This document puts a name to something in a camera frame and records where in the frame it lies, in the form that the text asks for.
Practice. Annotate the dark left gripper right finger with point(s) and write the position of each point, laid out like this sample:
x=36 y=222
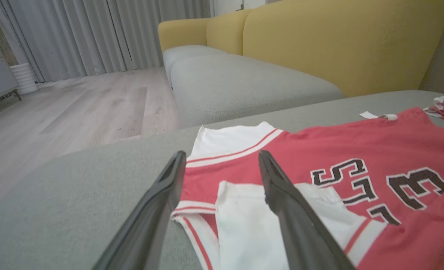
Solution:
x=300 y=225

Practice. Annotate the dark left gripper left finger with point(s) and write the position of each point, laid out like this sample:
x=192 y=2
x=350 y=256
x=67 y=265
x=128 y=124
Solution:
x=146 y=225

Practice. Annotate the red white basketball jersey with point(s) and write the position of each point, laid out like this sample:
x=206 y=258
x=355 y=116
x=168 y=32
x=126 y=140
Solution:
x=394 y=150

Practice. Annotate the wide grey sofa seat cushion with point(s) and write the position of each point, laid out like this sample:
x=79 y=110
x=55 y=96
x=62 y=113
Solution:
x=244 y=86

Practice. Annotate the small grey sofa seat cushion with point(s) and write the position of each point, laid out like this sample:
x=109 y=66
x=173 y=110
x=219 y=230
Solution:
x=188 y=52

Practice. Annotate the yellow sofa backrest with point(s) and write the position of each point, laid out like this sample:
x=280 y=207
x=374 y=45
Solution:
x=338 y=41

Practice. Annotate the white ribbed round bin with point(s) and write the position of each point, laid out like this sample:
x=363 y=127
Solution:
x=24 y=78

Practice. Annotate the grey pleated curtain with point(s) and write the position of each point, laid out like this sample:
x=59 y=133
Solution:
x=94 y=33

